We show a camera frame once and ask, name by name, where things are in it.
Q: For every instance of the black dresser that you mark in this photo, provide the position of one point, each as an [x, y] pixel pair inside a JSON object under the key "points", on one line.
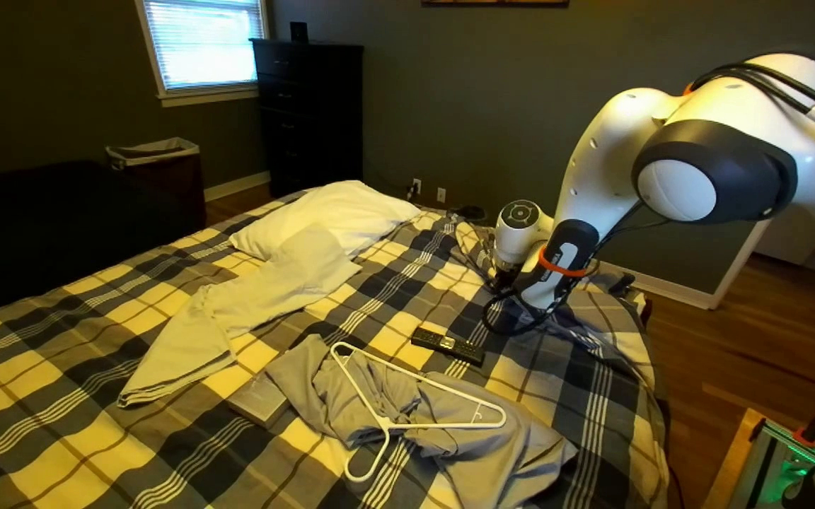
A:
{"points": [[309, 124]]}

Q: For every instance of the yellow black plaid duvet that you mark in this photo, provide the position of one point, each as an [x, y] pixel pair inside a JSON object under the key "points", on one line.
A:
{"points": [[77, 442]]}

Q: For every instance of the small black object on dresser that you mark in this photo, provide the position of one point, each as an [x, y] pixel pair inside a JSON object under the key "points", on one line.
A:
{"points": [[299, 33]]}

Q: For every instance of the bright window with white frame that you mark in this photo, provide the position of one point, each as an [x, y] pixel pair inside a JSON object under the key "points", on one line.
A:
{"points": [[205, 44]]}

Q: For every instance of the green metal frame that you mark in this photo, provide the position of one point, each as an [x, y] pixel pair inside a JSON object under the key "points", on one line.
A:
{"points": [[791, 467]]}

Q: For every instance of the white wall outlet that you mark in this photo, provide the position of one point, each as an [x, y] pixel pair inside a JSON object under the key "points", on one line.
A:
{"points": [[443, 197]]}

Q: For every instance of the wooden board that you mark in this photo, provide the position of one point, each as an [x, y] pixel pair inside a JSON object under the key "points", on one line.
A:
{"points": [[728, 467]]}

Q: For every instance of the white plastic clothes hanger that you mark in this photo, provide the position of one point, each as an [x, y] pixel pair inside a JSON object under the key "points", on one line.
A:
{"points": [[425, 380]]}

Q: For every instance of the white framed mirror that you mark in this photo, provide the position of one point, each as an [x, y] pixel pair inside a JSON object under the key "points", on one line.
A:
{"points": [[701, 265]]}

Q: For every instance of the white pillow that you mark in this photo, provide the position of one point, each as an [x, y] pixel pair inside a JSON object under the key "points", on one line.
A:
{"points": [[333, 213]]}

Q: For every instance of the beige folded cloth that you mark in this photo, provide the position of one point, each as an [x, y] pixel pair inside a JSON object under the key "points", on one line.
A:
{"points": [[239, 313]]}

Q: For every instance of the grey garment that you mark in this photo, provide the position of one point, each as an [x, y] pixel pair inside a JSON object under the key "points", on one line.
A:
{"points": [[483, 463]]}

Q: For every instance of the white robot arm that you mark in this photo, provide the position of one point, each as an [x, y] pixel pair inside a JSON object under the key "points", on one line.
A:
{"points": [[616, 142]]}

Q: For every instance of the black wall plug adapter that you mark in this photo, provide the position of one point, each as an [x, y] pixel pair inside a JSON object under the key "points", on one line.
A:
{"points": [[418, 191]]}

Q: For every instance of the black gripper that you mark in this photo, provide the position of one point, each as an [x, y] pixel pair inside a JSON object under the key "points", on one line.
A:
{"points": [[510, 281]]}

